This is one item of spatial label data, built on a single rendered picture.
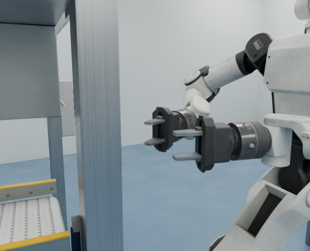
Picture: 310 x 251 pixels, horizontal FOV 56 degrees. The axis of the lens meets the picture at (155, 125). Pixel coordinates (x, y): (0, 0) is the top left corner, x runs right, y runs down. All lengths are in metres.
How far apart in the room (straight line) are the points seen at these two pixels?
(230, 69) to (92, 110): 0.78
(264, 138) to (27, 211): 0.56
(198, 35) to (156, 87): 1.19
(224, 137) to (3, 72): 0.49
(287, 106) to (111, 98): 0.61
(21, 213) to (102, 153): 0.35
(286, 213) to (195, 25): 4.44
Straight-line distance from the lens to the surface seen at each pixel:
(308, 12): 0.97
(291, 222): 0.95
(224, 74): 1.14
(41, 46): 0.69
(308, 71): 0.86
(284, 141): 0.73
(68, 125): 1.41
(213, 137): 0.64
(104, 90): 0.43
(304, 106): 0.88
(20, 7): 0.52
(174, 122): 0.82
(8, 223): 0.71
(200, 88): 1.16
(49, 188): 0.80
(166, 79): 4.74
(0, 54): 0.69
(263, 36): 1.10
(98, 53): 0.42
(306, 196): 0.93
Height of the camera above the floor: 1.15
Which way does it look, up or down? 11 degrees down
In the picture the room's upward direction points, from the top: straight up
